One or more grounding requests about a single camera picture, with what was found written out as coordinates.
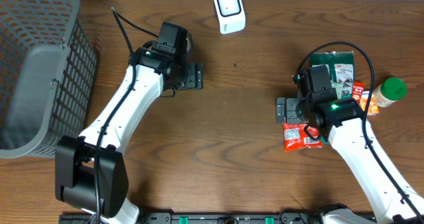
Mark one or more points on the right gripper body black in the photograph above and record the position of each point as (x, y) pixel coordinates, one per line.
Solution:
(291, 103)

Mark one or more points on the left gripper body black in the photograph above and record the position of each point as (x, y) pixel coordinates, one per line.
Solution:
(193, 78)

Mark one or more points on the red snack bag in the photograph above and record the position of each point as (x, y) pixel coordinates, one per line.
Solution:
(295, 138)

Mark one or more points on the green white wipes pack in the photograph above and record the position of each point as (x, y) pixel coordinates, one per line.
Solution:
(340, 65)

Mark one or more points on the small orange box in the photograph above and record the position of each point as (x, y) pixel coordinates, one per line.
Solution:
(372, 108)

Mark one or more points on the green lid jar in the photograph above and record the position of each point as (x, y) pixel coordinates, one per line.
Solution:
(389, 91)

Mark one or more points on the light teal snack pack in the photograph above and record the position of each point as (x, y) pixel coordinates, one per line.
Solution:
(339, 89)

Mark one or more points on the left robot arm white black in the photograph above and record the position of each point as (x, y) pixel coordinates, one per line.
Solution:
(90, 172)

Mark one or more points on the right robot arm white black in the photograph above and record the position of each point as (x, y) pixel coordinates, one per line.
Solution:
(342, 125)

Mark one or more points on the grey plastic shopping basket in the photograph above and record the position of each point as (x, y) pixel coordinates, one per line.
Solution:
(48, 69)

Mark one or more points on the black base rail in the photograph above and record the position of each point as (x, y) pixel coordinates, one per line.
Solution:
(284, 217)

